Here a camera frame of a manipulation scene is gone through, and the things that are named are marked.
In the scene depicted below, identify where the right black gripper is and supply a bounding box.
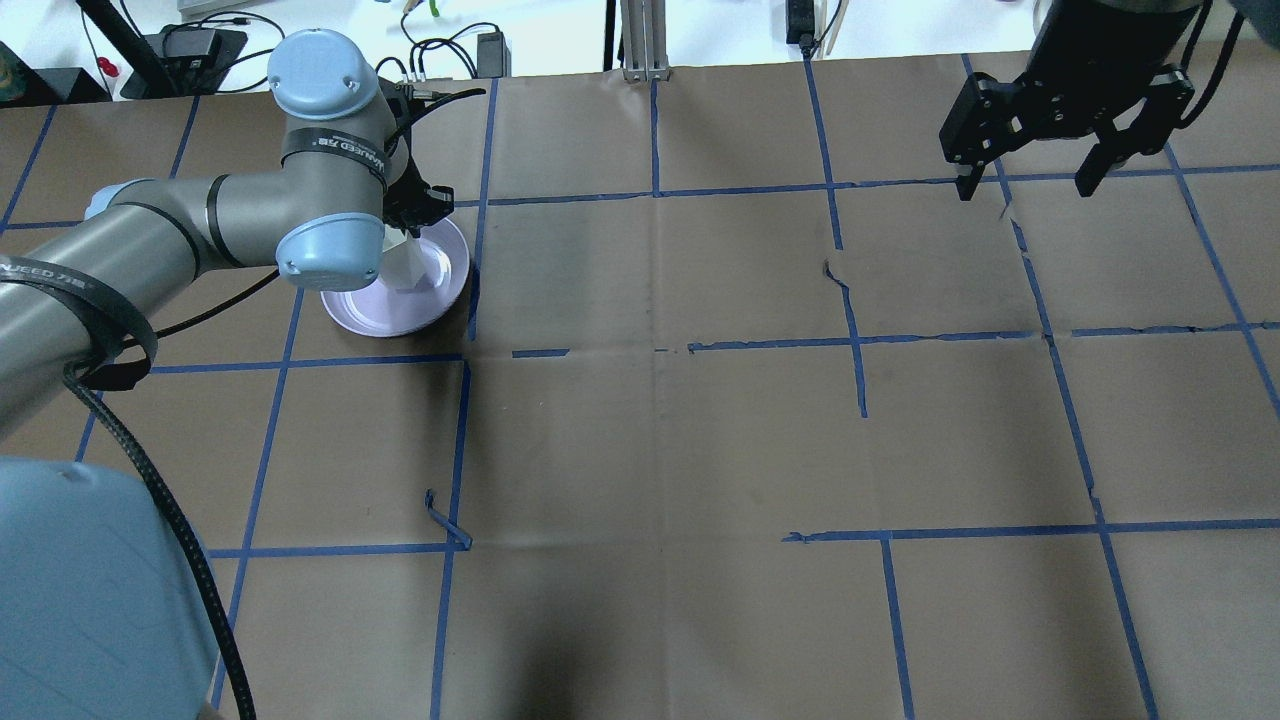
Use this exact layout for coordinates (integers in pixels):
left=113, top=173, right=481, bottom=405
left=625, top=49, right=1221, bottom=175
left=940, top=64, right=1196, bottom=202

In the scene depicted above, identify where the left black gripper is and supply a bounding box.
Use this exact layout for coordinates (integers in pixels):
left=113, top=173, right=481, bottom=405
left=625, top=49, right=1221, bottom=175
left=383, top=155, right=454, bottom=238

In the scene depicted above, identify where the white faceted cup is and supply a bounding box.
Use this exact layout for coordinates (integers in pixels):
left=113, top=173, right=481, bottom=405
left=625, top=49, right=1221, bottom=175
left=378, top=225, right=440, bottom=291

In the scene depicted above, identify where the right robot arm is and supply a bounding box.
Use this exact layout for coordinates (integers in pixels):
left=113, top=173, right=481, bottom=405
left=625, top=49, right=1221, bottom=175
left=940, top=1, right=1277, bottom=201

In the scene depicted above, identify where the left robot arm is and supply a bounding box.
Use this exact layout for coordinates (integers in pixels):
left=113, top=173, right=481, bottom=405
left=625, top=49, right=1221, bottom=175
left=3, top=28, right=481, bottom=719

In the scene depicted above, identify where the lavender plate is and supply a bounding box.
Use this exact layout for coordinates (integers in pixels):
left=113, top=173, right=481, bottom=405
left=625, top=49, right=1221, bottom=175
left=320, top=219, right=471, bottom=338

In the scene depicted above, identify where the black power adapter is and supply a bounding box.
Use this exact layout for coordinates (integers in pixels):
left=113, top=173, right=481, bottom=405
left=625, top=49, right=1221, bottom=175
left=474, top=29, right=512, bottom=79

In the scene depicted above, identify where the brown paper table cover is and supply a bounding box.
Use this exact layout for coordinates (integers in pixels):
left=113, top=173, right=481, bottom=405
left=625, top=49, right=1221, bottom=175
left=0, top=50, right=1280, bottom=720

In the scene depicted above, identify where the aluminium frame post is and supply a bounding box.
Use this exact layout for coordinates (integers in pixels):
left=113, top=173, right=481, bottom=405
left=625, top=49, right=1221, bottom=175
left=618, top=0, right=671, bottom=85

